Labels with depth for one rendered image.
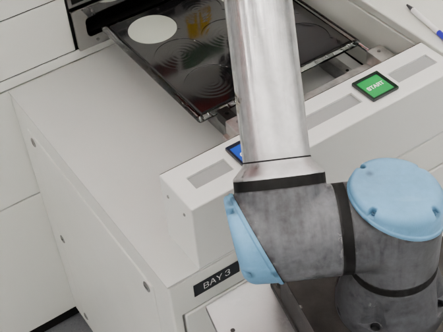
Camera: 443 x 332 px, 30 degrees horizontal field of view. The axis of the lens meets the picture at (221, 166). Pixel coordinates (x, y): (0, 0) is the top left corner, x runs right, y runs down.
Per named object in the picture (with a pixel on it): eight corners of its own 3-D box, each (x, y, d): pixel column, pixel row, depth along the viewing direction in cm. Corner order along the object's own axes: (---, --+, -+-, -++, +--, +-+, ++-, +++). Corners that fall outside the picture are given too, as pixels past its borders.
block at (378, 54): (365, 62, 158) (366, 50, 155) (379, 56, 159) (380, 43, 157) (394, 83, 153) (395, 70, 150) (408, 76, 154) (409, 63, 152)
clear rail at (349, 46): (195, 121, 147) (194, 115, 146) (356, 42, 161) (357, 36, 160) (199, 125, 146) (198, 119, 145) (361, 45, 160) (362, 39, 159)
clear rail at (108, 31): (101, 31, 169) (99, 25, 168) (107, 28, 170) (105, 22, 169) (199, 125, 146) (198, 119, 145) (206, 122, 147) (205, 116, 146)
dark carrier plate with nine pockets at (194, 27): (109, 28, 169) (109, 26, 168) (247, -30, 181) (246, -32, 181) (202, 114, 147) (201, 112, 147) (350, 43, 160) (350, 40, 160)
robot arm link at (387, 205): (451, 286, 103) (462, 213, 94) (343, 298, 103) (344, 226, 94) (428, 215, 112) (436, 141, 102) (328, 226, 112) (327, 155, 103)
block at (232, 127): (225, 133, 146) (225, 120, 144) (241, 125, 147) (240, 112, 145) (252, 157, 141) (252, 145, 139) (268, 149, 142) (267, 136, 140)
